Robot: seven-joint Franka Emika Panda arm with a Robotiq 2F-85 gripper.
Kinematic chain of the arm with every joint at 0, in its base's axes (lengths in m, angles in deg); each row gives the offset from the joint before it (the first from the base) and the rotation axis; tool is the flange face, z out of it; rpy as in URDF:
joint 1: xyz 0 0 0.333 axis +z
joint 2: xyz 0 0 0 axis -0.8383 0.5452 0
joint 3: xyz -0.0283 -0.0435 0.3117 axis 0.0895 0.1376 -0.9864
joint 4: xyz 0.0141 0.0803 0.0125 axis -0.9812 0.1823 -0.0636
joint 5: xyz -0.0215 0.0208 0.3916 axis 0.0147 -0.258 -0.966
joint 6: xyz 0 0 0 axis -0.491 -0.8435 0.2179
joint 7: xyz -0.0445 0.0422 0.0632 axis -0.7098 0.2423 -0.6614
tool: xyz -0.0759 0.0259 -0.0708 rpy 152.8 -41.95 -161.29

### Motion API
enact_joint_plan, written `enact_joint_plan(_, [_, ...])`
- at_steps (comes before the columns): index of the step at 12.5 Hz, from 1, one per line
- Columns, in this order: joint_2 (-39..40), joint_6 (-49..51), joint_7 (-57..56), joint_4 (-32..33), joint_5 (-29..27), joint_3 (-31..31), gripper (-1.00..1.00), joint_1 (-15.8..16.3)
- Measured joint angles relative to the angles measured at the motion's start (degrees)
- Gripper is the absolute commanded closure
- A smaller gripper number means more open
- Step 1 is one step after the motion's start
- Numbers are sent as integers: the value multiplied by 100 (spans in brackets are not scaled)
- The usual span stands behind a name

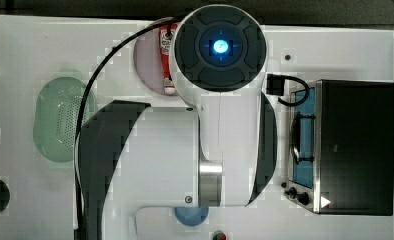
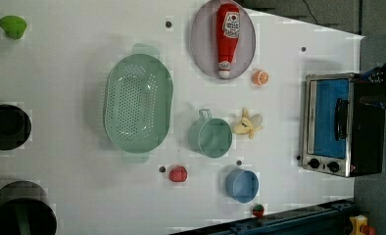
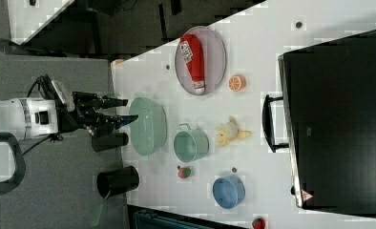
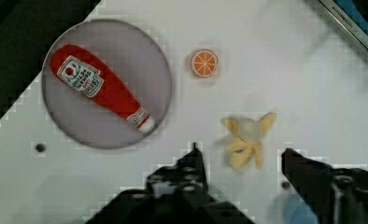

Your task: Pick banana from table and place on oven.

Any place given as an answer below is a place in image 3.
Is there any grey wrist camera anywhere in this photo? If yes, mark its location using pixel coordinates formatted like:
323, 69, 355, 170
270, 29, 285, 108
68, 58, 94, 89
52, 80, 75, 112

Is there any black toaster oven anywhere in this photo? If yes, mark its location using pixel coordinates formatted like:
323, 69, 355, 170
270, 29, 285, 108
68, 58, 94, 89
261, 30, 376, 219

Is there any plush peeled banana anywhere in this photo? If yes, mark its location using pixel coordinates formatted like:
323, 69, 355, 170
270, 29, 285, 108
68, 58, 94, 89
216, 115, 252, 148

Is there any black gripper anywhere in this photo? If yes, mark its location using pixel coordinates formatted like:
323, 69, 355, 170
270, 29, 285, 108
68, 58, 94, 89
58, 92, 138, 134

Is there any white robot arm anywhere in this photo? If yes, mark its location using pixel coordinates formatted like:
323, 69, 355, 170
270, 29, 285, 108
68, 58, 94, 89
0, 92, 138, 140

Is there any orange slice toy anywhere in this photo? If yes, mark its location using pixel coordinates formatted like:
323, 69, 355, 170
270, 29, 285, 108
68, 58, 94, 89
228, 75, 246, 92

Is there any green oval colander basket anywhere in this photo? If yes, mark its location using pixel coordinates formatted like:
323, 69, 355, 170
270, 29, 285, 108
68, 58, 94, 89
129, 96, 167, 156

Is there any black cylinder cup far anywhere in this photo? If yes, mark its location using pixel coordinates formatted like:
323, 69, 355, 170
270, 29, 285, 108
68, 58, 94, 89
92, 133, 129, 153

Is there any red ketchup bottle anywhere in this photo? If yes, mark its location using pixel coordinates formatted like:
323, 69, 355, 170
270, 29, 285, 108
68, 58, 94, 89
178, 34, 205, 94

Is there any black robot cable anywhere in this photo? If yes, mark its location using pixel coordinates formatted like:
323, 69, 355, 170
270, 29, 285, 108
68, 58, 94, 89
22, 74, 65, 156

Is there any black cylinder cup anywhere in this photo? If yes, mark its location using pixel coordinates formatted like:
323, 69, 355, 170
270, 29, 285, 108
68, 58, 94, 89
96, 166, 139, 198
92, 133, 129, 153

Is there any red strawberry toy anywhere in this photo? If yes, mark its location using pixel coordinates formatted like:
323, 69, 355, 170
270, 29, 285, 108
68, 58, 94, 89
178, 166, 192, 178

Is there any black cylinder cup near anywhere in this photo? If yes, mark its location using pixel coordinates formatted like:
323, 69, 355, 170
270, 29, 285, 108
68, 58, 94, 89
96, 166, 139, 198

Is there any blue bowl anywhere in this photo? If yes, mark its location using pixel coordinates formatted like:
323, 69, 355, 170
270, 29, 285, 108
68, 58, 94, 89
212, 175, 245, 209

